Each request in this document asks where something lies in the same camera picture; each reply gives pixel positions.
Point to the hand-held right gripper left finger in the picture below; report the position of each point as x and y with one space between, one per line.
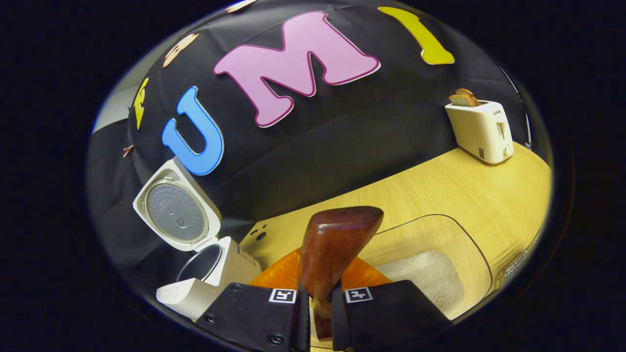
254 313

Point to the white rice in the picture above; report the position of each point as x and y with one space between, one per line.
430 278

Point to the clear plastic container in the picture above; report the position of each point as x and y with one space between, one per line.
440 234

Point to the toast slices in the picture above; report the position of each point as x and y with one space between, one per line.
464 98

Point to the brown wooden spoon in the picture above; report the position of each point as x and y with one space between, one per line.
332 244

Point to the black backdrop cloth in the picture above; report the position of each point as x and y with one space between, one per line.
342 146

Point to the copper clip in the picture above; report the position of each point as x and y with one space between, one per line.
128 150

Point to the white toaster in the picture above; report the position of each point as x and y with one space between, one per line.
481 129

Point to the white rice cooker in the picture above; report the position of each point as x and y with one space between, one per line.
176 212

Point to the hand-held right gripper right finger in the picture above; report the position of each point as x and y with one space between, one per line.
386 313

